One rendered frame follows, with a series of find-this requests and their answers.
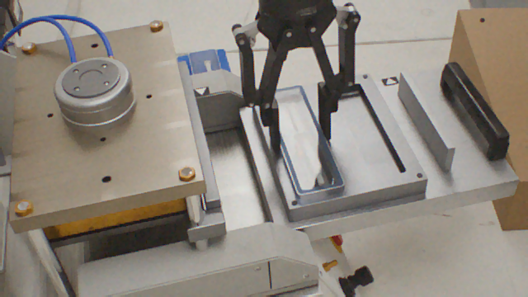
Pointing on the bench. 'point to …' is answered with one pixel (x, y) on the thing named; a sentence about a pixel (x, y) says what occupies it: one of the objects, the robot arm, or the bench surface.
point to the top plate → (98, 125)
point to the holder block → (354, 155)
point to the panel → (332, 266)
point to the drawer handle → (477, 110)
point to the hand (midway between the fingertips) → (299, 119)
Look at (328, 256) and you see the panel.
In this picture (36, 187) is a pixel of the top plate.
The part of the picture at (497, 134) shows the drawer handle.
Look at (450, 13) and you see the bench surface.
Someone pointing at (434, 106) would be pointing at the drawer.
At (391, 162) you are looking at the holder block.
